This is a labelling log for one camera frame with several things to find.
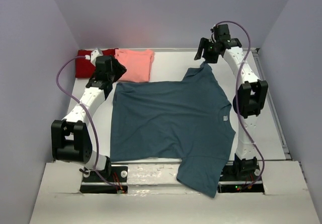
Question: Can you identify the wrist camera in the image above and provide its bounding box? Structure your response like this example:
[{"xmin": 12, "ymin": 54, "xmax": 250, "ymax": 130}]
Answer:
[
  {"xmin": 210, "ymin": 25, "xmax": 218, "ymax": 42},
  {"xmin": 85, "ymin": 48, "xmax": 103, "ymax": 65}
]

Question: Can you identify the folded red t-shirt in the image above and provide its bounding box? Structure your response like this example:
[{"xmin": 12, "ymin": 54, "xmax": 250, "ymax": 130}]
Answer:
[{"xmin": 75, "ymin": 48, "xmax": 116, "ymax": 79}]

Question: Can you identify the blue t-shirt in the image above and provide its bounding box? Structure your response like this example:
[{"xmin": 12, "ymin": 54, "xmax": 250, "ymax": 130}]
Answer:
[{"xmin": 110, "ymin": 63, "xmax": 235, "ymax": 197}]

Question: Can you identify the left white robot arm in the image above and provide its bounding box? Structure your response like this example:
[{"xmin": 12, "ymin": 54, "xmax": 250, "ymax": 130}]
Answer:
[{"xmin": 51, "ymin": 54, "xmax": 126, "ymax": 178}]

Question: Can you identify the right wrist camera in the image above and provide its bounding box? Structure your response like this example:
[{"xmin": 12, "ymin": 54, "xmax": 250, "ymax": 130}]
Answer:
[{"xmin": 210, "ymin": 25, "xmax": 218, "ymax": 42}]

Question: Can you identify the folded pink t-shirt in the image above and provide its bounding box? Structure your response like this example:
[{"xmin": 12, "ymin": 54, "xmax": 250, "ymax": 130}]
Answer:
[{"xmin": 115, "ymin": 49, "xmax": 154, "ymax": 83}]

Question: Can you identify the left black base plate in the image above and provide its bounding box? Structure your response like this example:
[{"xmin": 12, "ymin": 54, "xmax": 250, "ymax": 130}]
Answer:
[{"xmin": 79, "ymin": 165, "xmax": 128, "ymax": 194}]

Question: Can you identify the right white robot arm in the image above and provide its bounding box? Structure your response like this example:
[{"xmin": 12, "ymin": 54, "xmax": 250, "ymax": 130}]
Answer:
[{"xmin": 194, "ymin": 21, "xmax": 268, "ymax": 184}]

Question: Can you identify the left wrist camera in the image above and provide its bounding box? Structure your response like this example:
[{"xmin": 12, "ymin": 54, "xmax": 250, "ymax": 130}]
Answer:
[{"xmin": 85, "ymin": 48, "xmax": 103, "ymax": 65}]

